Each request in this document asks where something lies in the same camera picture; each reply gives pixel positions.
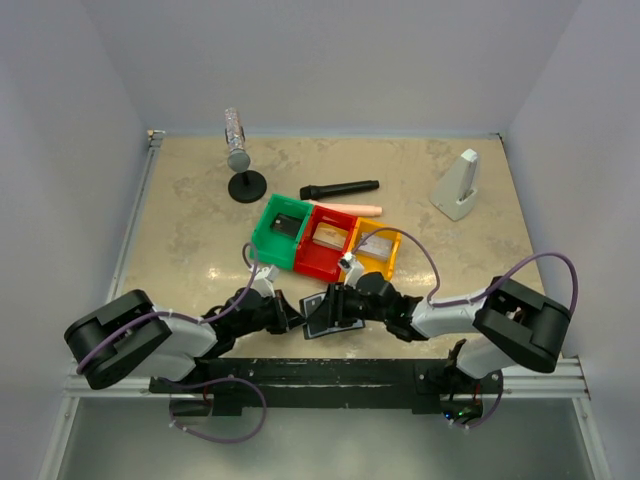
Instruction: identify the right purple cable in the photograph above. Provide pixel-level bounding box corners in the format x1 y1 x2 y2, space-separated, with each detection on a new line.
347 227 581 314

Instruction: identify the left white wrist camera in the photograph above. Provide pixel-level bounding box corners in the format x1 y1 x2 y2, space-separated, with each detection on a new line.
251 265 280 298

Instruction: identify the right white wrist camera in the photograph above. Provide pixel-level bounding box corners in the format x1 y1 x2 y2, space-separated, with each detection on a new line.
338 251 365 288

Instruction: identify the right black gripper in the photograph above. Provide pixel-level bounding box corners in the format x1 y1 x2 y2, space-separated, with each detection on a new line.
306 282 390 329

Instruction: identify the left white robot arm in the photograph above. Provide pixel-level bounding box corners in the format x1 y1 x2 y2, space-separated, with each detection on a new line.
64 289 305 392

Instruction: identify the black microphone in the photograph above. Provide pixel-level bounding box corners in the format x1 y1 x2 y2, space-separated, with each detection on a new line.
299 180 380 200

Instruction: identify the glitter microphone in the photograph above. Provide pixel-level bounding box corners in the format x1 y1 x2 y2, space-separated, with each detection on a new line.
224 107 251 173

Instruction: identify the aluminium frame rail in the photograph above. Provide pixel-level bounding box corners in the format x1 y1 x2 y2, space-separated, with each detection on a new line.
37 129 167 479

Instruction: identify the white wedge charging dock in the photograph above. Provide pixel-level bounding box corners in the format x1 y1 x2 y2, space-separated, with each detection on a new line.
430 149 480 221

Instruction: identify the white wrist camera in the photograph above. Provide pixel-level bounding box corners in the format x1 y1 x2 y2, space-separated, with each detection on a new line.
338 251 365 288
251 265 280 298

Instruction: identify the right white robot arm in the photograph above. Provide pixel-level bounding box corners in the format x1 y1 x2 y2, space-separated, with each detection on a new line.
300 272 572 392

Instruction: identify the yellow plastic bin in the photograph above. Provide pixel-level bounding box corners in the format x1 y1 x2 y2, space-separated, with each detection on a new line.
347 217 402 281

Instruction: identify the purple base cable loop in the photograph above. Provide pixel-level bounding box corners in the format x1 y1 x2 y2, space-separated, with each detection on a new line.
169 377 274 444

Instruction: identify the silver VIP card stack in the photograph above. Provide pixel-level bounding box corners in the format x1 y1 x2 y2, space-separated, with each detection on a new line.
357 233 394 262

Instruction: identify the black card stack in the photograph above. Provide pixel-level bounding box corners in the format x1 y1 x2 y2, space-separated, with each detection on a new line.
270 213 302 239

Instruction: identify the green plastic bin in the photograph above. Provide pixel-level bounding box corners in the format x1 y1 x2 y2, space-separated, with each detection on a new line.
251 194 313 270

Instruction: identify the gold card stack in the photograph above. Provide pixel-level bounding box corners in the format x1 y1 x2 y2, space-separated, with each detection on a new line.
312 222 349 251

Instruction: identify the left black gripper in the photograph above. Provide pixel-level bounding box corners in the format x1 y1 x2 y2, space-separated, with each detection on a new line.
234 289 306 338

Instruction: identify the black round microphone stand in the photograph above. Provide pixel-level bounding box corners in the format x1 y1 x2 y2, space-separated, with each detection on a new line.
228 170 267 203

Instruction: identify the red plastic bin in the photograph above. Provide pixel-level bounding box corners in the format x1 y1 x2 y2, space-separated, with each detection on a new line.
293 206 357 283

